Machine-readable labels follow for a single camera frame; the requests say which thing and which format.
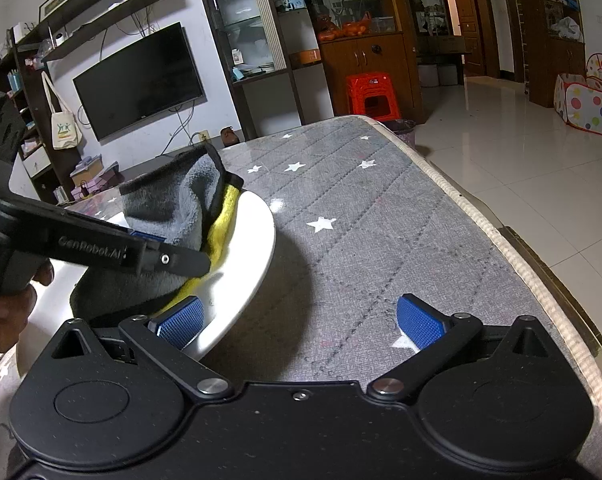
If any black left bookshelf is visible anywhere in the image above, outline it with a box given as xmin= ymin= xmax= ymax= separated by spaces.
xmin=0 ymin=29 xmax=80 ymax=205

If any red plastic stool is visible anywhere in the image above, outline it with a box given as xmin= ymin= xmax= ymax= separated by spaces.
xmin=345 ymin=72 xmax=401 ymax=122

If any white tote bag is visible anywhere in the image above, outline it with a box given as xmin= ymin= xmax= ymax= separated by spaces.
xmin=42 ymin=72 xmax=83 ymax=151

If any yellow grey cleaning cloth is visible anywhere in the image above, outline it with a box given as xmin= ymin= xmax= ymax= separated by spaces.
xmin=70 ymin=143 xmax=243 ymax=327

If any dark wooden cabinet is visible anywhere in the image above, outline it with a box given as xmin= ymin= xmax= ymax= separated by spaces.
xmin=304 ymin=0 xmax=425 ymax=124

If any person left hand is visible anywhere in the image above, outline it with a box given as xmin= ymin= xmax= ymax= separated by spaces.
xmin=0 ymin=259 xmax=54 ymax=353

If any black wall television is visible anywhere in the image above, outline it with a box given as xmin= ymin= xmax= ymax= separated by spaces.
xmin=73 ymin=23 xmax=205 ymax=140

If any polka dot play tent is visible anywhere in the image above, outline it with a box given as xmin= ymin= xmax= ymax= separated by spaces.
xmin=554 ymin=53 xmax=602 ymax=136

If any black glass display shelf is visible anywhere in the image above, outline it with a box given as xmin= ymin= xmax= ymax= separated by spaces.
xmin=203 ymin=0 xmax=333 ymax=140

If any brown shoe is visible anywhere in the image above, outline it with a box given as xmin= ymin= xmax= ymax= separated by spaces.
xmin=220 ymin=127 xmax=240 ymax=148

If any white shallow bowl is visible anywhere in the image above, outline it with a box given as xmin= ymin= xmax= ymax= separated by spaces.
xmin=14 ymin=191 xmax=276 ymax=377

